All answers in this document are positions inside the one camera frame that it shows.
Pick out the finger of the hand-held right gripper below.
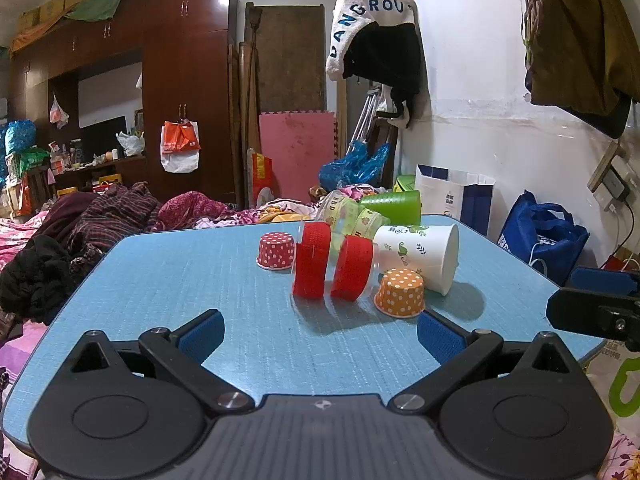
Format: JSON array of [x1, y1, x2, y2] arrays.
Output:
[[570, 266, 640, 298], [546, 287, 640, 352]]

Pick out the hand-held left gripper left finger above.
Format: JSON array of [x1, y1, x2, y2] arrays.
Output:
[[70, 309, 256, 415]]

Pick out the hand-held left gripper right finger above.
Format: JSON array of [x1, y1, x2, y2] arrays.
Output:
[[390, 309, 573, 415]]

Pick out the orange polka dot paper cup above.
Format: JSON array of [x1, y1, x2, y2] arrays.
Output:
[[374, 268, 427, 319]]

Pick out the white leaf print paper cup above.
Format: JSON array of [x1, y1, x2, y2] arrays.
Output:
[[372, 223, 461, 297]]

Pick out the clear cup with red band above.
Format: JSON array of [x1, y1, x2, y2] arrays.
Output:
[[327, 234, 377, 303], [291, 221, 333, 300]]

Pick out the red polka dot paper cup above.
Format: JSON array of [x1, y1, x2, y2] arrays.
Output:
[[256, 231, 294, 271]]

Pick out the green plastic cup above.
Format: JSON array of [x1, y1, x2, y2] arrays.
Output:
[[359, 189, 422, 227]]

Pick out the white and green bag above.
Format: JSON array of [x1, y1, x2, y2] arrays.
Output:
[[585, 340, 640, 431]]

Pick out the blue tote bag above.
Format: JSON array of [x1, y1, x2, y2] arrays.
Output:
[[497, 190, 591, 286]]

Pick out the magenta patterned cloth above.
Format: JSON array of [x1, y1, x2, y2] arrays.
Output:
[[157, 191, 241, 233]]

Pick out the white and blue paper bag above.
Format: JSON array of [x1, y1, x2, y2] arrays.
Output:
[[414, 163, 497, 238]]

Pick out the dark plaid clothing pile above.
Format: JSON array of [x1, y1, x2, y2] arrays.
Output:
[[35, 182, 166, 256]]

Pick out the red bag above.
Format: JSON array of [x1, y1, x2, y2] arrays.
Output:
[[251, 152, 274, 206]]

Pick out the black cloth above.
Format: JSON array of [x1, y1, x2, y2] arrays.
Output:
[[0, 234, 76, 326]]

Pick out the orange and white plastic bag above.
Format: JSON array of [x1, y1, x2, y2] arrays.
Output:
[[160, 120, 202, 174]]

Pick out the blue plastic bag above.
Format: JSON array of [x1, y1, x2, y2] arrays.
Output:
[[319, 140, 392, 192]]

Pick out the pink foam mat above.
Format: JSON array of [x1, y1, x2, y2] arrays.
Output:
[[258, 110, 337, 201]]

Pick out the pink printed blanket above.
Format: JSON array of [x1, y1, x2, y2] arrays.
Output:
[[0, 210, 51, 273]]

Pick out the black monitor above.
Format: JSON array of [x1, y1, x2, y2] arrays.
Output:
[[80, 116, 128, 158]]

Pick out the olive hanging clothes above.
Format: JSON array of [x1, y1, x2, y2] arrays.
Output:
[[520, 0, 640, 138]]

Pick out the brown wooden wardrobe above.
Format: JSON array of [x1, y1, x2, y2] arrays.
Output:
[[7, 0, 241, 211]]

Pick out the blue patterned bag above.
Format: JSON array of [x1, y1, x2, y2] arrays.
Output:
[[4, 119, 38, 156]]

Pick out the black hanging garment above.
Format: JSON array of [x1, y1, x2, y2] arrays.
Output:
[[342, 22, 423, 131]]

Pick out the brown wooden board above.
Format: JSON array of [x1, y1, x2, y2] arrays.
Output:
[[245, 2, 326, 116]]

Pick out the white hooded jacket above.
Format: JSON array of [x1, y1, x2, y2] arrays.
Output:
[[325, 0, 418, 81]]

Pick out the wall power socket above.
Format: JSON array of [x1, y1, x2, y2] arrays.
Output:
[[587, 142, 640, 211]]

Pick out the metal folding frame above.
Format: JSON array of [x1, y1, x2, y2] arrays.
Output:
[[347, 82, 396, 161]]

